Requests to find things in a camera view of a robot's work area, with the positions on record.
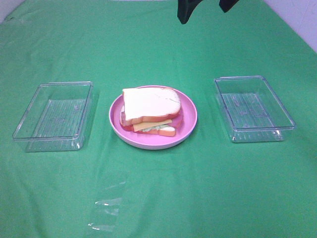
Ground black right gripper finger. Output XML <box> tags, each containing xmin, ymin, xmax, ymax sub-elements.
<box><xmin>177</xmin><ymin>0</ymin><xmax>202</xmax><ymax>24</ymax></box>
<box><xmin>219</xmin><ymin>0</ymin><xmax>239</xmax><ymax>13</ymax></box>

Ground toy bread slice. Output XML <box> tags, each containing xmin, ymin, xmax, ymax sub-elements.
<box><xmin>121</xmin><ymin>87</ymin><xmax>181</xmax><ymax>126</ymax></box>
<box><xmin>119</xmin><ymin>106</ymin><xmax>176</xmax><ymax>137</ymax></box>

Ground toy bacon strip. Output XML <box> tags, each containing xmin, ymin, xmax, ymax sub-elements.
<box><xmin>169</xmin><ymin>114</ymin><xmax>183</xmax><ymax>128</ymax></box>

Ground toy lettuce leaf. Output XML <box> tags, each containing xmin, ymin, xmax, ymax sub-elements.
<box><xmin>142</xmin><ymin>124</ymin><xmax>169</xmax><ymax>132</ymax></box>

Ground yellow toy cheese slice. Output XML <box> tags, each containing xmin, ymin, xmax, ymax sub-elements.
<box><xmin>133</xmin><ymin>119</ymin><xmax>172</xmax><ymax>132</ymax></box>

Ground right clear plastic tray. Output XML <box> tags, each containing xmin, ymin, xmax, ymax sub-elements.
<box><xmin>214</xmin><ymin>75</ymin><xmax>296</xmax><ymax>143</ymax></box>

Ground clear plastic tray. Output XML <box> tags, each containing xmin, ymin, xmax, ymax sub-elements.
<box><xmin>214</xmin><ymin>75</ymin><xmax>296</xmax><ymax>143</ymax></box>
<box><xmin>12</xmin><ymin>81</ymin><xmax>94</xmax><ymax>152</ymax></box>

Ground pink round plate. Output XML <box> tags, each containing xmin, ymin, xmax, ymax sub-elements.
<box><xmin>108</xmin><ymin>89</ymin><xmax>198</xmax><ymax>150</ymax></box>

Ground left clear plastic tray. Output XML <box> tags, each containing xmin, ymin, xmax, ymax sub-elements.
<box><xmin>12</xmin><ymin>81</ymin><xmax>94</xmax><ymax>152</ymax></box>

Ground green table cloth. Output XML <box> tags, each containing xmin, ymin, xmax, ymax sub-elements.
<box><xmin>0</xmin><ymin>0</ymin><xmax>317</xmax><ymax>238</ymax></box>

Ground clear plastic film sheet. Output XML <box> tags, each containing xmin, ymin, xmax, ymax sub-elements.
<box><xmin>86</xmin><ymin>171</ymin><xmax>128</xmax><ymax>238</ymax></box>

